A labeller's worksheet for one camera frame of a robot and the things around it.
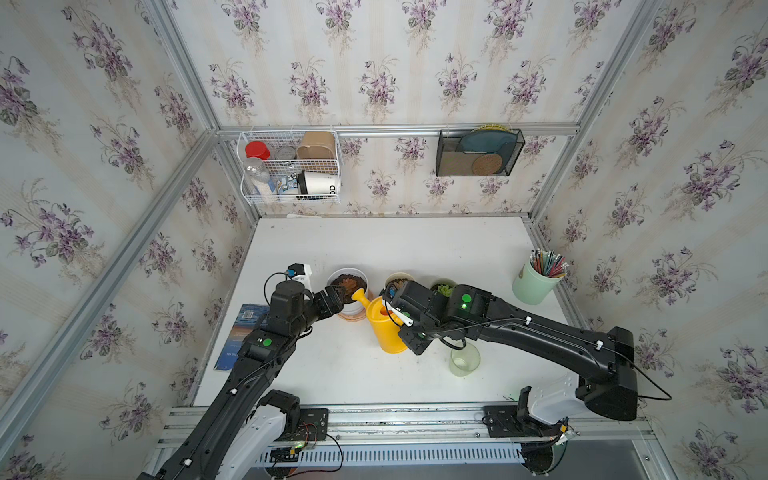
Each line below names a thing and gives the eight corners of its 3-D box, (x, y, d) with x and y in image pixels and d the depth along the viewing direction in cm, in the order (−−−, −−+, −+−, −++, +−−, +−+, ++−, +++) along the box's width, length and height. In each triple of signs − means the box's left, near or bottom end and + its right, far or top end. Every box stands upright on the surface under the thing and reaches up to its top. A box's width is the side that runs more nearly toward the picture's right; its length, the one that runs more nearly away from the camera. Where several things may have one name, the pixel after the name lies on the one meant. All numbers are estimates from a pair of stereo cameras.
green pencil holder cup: (517, 304, 97) (535, 278, 85) (507, 276, 104) (524, 248, 92) (551, 304, 97) (574, 278, 85) (539, 276, 104) (559, 248, 92)
